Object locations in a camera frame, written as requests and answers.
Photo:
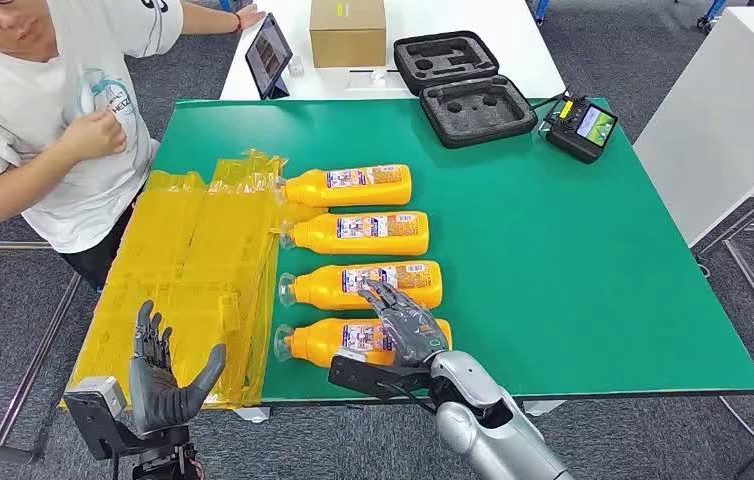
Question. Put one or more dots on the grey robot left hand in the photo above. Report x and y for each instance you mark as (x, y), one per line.
(158, 397)

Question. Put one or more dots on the white table foot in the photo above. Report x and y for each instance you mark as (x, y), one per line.
(252, 415)
(542, 408)

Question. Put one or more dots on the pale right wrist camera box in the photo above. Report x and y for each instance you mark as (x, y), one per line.
(350, 356)

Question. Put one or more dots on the person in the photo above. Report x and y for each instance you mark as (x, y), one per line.
(19, 99)

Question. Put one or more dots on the steel table frame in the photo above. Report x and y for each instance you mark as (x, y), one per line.
(2, 245)

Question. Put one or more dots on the person's right hand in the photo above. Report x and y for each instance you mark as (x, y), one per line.
(95, 136)

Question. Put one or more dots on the small white charger block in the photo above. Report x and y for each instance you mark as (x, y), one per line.
(295, 65)

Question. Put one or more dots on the white table with steel legs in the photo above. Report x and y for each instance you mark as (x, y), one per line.
(715, 132)

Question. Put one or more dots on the black remote controller with screen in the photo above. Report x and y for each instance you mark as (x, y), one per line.
(572, 142)

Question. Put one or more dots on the black tablet on stand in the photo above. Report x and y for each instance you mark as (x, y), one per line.
(268, 56)

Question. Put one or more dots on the brown cardboard box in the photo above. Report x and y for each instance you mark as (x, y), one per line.
(347, 40)

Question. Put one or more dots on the person's left hand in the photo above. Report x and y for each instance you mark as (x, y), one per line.
(250, 16)

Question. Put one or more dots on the white desk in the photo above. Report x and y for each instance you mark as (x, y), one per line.
(523, 53)

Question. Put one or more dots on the black right camera bracket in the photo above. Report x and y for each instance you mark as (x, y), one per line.
(370, 381)

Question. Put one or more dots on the white flat packet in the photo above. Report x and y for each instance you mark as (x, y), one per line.
(377, 81)

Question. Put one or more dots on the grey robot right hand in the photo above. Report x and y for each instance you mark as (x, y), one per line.
(410, 331)

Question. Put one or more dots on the person's right forearm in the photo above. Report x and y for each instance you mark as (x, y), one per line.
(26, 185)

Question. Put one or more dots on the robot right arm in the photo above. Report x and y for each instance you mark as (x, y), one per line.
(483, 430)

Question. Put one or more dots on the person's left forearm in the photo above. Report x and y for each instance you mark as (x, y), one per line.
(208, 20)

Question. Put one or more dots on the blue metal leg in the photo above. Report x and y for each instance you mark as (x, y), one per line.
(224, 4)
(540, 8)
(715, 6)

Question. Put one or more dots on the green table mat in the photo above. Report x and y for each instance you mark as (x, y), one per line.
(549, 265)

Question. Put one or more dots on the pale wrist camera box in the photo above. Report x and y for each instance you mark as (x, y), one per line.
(95, 394)
(350, 356)

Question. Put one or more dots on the orange detergent bottle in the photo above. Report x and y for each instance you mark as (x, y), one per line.
(350, 195)
(314, 341)
(364, 246)
(324, 291)

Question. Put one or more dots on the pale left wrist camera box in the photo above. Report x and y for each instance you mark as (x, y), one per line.
(95, 394)

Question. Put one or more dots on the black foam lined case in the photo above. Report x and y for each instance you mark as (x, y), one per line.
(436, 122)

